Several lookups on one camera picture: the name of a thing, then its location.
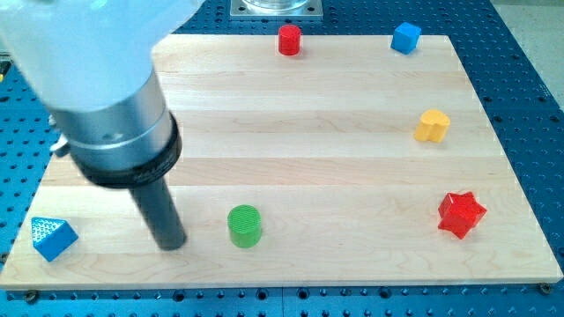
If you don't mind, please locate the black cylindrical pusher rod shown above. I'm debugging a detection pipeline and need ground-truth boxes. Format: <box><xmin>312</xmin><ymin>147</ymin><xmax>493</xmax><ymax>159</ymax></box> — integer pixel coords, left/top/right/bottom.
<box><xmin>129</xmin><ymin>178</ymin><xmax>187</xmax><ymax>251</ymax></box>

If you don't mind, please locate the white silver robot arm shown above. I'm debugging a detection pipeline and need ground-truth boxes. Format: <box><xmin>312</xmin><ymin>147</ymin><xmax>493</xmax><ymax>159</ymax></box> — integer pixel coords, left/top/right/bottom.
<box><xmin>1</xmin><ymin>0</ymin><xmax>200</xmax><ymax>250</ymax></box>

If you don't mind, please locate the blue triangle block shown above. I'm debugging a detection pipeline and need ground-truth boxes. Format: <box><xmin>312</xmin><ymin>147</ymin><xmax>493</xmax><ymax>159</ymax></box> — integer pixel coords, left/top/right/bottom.
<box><xmin>31</xmin><ymin>217</ymin><xmax>78</xmax><ymax>262</ymax></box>

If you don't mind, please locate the green cylinder block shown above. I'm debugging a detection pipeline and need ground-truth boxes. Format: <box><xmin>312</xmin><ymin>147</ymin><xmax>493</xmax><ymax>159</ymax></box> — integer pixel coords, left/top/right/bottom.
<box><xmin>227</xmin><ymin>204</ymin><xmax>262</xmax><ymax>248</ymax></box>

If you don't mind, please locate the wooden board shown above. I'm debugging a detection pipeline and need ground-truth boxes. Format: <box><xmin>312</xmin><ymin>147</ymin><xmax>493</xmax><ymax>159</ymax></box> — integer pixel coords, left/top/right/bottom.
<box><xmin>1</xmin><ymin>35</ymin><xmax>563</xmax><ymax>290</ymax></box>

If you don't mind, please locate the red cylinder block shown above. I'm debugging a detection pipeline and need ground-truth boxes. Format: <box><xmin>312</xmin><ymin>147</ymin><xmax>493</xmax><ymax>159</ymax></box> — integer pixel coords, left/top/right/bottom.
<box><xmin>278</xmin><ymin>25</ymin><xmax>301</xmax><ymax>55</ymax></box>

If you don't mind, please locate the yellow heart block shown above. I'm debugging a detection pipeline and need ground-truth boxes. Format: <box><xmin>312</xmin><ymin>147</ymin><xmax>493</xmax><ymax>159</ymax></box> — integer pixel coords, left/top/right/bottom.
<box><xmin>414</xmin><ymin>109</ymin><xmax>450</xmax><ymax>143</ymax></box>

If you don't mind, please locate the blue cube block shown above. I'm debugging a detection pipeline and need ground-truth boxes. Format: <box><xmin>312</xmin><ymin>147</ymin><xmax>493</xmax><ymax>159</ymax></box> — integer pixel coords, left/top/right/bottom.
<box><xmin>390</xmin><ymin>22</ymin><xmax>421</xmax><ymax>55</ymax></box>

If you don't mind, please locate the red star block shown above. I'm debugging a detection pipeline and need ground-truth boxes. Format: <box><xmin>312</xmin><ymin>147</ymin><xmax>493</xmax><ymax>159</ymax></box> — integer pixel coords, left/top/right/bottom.
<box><xmin>438</xmin><ymin>192</ymin><xmax>487</xmax><ymax>240</ymax></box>

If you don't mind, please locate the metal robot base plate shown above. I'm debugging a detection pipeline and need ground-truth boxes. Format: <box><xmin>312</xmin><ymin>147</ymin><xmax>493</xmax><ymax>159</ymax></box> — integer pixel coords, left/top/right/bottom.
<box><xmin>230</xmin><ymin>0</ymin><xmax>323</xmax><ymax>20</ymax></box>

